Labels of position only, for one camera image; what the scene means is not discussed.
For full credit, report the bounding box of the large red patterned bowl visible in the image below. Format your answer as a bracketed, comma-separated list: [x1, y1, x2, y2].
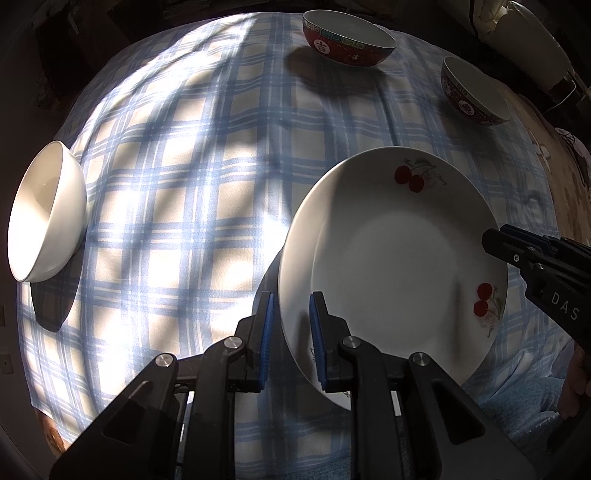
[302, 9, 398, 69]

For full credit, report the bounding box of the blue towel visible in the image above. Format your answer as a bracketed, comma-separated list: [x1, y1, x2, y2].
[462, 348, 578, 462]

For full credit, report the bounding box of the white cable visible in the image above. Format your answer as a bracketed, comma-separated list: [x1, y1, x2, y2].
[544, 71, 583, 114]

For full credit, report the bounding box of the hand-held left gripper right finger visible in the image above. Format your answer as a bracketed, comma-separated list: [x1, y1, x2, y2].
[308, 291, 536, 480]

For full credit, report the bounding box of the black cable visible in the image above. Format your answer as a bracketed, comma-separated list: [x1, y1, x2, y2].
[555, 128, 591, 160]

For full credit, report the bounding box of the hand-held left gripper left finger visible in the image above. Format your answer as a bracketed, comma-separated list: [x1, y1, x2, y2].
[48, 292, 276, 480]

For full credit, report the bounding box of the small red patterned bowl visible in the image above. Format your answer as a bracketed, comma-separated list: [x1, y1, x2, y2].
[441, 56, 512, 126]

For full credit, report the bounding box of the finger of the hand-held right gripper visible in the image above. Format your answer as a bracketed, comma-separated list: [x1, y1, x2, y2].
[501, 224, 563, 254]
[481, 229, 539, 278]

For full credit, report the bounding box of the white appliance with cable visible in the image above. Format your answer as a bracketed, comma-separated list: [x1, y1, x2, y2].
[480, 0, 574, 89]

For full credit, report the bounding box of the person's right hand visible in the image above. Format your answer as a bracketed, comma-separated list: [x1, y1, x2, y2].
[558, 344, 591, 414]

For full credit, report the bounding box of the white bowl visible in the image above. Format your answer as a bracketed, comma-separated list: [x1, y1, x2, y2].
[7, 141, 88, 283]

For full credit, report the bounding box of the blue plaid cloth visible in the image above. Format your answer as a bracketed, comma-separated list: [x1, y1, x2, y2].
[16, 11, 568, 480]

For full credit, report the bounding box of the white cherry print plate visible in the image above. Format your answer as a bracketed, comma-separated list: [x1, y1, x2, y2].
[278, 147, 509, 411]

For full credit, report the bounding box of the brown floral blanket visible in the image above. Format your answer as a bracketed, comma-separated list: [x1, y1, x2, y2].
[499, 83, 591, 264]

